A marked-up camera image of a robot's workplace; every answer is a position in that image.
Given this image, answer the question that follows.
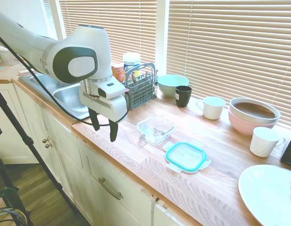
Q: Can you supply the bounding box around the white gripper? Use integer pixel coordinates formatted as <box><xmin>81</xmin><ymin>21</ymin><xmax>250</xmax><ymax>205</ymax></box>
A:
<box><xmin>79</xmin><ymin>79</ymin><xmax>130</xmax><ymax>143</ymax></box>

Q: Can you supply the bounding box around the clear lid with teal seal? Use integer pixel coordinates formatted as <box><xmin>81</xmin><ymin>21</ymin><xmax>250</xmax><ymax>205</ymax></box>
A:
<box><xmin>163</xmin><ymin>141</ymin><xmax>212</xmax><ymax>174</ymax></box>

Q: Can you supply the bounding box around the clear glass food container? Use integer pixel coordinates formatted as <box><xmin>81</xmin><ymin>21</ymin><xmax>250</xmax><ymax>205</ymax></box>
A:
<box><xmin>136</xmin><ymin>115</ymin><xmax>176</xmax><ymax>146</ymax></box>

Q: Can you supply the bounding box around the white kitchen cabinet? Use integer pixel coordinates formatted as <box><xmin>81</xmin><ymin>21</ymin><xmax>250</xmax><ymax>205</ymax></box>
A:
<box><xmin>0</xmin><ymin>81</ymin><xmax>195</xmax><ymax>226</ymax></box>

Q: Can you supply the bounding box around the stainless steel sink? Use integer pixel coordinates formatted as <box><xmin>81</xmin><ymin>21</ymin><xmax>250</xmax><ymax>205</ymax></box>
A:
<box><xmin>18</xmin><ymin>73</ymin><xmax>90</xmax><ymax>120</ymax></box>

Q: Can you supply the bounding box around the grey plastic cutlery basket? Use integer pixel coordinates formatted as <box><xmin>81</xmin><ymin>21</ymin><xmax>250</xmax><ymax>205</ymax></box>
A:
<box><xmin>123</xmin><ymin>62</ymin><xmax>159</xmax><ymax>111</ymax></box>

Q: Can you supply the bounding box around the orange cardboard box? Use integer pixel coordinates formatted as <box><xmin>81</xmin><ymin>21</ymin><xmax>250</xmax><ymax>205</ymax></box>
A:
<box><xmin>111</xmin><ymin>65</ymin><xmax>126</xmax><ymax>83</ymax></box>

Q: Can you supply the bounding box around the white wipes canister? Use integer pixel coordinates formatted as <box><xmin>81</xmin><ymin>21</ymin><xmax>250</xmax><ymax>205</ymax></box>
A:
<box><xmin>123</xmin><ymin>52</ymin><xmax>142</xmax><ymax>82</ymax></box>

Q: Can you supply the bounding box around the mint green bowl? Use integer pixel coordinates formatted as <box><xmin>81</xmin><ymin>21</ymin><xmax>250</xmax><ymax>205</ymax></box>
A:
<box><xmin>157</xmin><ymin>74</ymin><xmax>190</xmax><ymax>98</ymax></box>

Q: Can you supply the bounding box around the black mug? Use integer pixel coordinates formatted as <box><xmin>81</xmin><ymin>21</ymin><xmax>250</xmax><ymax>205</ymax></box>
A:
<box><xmin>175</xmin><ymin>85</ymin><xmax>192</xmax><ymax>108</ymax></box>

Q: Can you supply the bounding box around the narrow beige window blind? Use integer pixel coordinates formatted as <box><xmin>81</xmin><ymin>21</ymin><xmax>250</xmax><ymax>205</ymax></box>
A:
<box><xmin>58</xmin><ymin>0</ymin><xmax>157</xmax><ymax>71</ymax></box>

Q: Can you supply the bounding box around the white mug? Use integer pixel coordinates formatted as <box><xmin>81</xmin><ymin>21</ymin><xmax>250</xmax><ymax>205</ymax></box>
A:
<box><xmin>250</xmin><ymin>126</ymin><xmax>286</xmax><ymax>158</ymax></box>
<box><xmin>196</xmin><ymin>96</ymin><xmax>227</xmax><ymax>120</ymax></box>

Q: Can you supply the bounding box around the green screw clamp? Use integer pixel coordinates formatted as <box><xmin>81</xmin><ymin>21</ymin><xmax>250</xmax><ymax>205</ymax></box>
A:
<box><xmin>0</xmin><ymin>187</ymin><xmax>27</xmax><ymax>226</ymax></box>

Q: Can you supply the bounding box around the pink bowl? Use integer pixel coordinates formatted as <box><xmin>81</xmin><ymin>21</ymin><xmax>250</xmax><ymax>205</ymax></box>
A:
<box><xmin>228</xmin><ymin>109</ymin><xmax>280</xmax><ymax>136</ymax></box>

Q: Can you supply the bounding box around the wide beige window blind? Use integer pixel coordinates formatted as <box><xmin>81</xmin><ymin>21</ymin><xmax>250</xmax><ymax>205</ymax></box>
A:
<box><xmin>167</xmin><ymin>0</ymin><xmax>291</xmax><ymax>129</ymax></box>

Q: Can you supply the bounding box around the white plate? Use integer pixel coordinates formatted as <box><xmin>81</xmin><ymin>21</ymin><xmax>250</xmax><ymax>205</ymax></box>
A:
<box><xmin>238</xmin><ymin>164</ymin><xmax>291</xmax><ymax>226</ymax></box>

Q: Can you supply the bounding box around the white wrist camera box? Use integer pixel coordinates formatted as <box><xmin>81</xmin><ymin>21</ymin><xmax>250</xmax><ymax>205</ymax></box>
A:
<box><xmin>97</xmin><ymin>81</ymin><xmax>126</xmax><ymax>100</ymax></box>

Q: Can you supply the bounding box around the metal cutlery with brown handle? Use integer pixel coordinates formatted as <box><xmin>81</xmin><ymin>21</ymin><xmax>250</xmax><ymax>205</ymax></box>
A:
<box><xmin>130</xmin><ymin>72</ymin><xmax>141</xmax><ymax>87</ymax></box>

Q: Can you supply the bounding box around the metal bar drawer handle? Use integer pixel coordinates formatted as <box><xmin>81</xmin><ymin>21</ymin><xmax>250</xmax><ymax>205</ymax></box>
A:
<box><xmin>98</xmin><ymin>178</ymin><xmax>124</xmax><ymax>201</ymax></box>

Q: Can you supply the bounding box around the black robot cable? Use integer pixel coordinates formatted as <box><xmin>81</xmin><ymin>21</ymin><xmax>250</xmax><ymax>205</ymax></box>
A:
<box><xmin>0</xmin><ymin>32</ymin><xmax>130</xmax><ymax>127</ymax></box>

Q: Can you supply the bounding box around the black camera tripod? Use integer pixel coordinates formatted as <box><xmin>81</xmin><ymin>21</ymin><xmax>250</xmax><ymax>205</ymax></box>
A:
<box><xmin>0</xmin><ymin>83</ymin><xmax>77</xmax><ymax>210</ymax></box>

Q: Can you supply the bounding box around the bundle of coloured cables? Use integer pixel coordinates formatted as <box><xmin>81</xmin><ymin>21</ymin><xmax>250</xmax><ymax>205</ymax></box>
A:
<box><xmin>0</xmin><ymin>207</ymin><xmax>26</xmax><ymax>226</ymax></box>

